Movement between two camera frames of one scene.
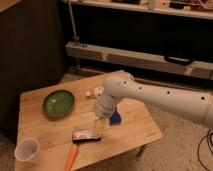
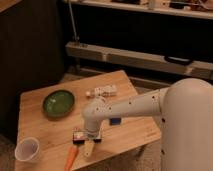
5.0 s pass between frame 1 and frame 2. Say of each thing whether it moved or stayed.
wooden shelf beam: stayed
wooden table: stayed
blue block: stayed
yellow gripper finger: moved
